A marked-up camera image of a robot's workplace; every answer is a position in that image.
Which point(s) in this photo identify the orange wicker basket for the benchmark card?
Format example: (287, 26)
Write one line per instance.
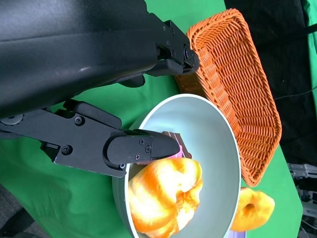
(235, 81)

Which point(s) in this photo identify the green hanging fabric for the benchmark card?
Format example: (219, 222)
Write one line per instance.
(312, 44)

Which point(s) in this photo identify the pale green ribbed bowl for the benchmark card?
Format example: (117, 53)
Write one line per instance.
(210, 138)

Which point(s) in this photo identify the brown chocolate cake slice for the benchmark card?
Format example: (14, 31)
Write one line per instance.
(173, 136)

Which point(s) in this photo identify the green tablecloth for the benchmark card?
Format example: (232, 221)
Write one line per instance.
(74, 198)

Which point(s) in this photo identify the black backdrop curtain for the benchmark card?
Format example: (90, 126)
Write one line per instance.
(284, 49)

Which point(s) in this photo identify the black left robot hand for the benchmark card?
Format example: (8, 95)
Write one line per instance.
(62, 62)

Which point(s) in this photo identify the small pink cake slice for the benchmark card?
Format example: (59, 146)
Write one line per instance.
(184, 153)

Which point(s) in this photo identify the silver aluminium frame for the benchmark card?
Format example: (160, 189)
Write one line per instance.
(304, 169)

